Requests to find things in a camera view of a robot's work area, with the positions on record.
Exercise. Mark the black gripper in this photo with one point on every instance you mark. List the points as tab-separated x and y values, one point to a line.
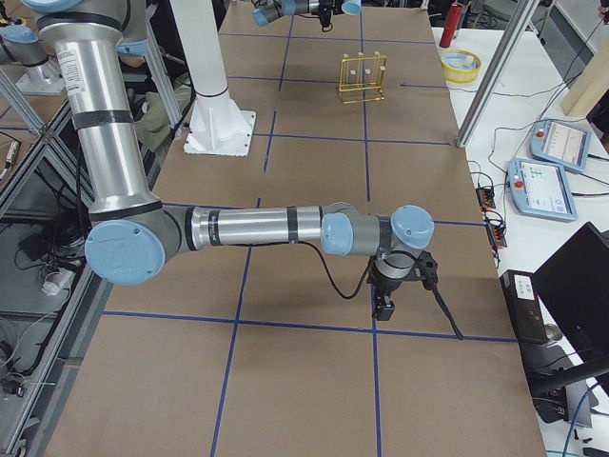
324	17
384	286

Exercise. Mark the light blue cup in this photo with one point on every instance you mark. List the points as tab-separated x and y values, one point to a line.
351	7

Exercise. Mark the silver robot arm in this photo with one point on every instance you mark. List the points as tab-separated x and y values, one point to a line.
134	234
268	11

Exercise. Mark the black probe stick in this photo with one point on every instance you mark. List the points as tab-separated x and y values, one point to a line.
445	304

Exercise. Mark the orange connector board near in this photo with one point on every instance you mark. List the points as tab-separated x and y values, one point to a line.
496	233

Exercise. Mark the orange connector board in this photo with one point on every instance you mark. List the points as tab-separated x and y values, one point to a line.
496	233
486	197

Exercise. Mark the red bottle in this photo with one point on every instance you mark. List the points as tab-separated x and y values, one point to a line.
452	20

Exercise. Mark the orange connector board far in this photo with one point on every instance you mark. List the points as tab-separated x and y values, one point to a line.
486	197

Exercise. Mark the black computer box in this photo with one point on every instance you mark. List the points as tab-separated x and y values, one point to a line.
523	306

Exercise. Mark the yellow tape roll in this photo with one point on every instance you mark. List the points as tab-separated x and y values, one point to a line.
460	66

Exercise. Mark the near teach pendant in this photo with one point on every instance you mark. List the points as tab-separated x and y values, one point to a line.
540	189

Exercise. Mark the teach pendant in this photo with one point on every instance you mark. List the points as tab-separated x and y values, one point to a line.
540	189
560	143

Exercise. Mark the black monitor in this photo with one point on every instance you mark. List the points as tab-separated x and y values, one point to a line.
573	285

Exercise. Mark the far teach pendant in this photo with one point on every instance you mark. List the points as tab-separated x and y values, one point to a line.
560	143

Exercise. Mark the wooden board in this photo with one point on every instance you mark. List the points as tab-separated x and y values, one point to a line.
586	91

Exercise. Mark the white power strip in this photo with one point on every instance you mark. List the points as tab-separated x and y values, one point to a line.
55	281

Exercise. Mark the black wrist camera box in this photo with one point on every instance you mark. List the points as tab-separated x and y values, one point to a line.
383	307

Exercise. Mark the gold wire cup holder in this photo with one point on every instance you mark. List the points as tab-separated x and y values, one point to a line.
361	78

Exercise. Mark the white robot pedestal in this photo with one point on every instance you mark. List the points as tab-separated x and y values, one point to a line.
217	125

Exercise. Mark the aluminium frame post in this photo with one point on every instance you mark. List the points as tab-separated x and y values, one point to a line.
506	47

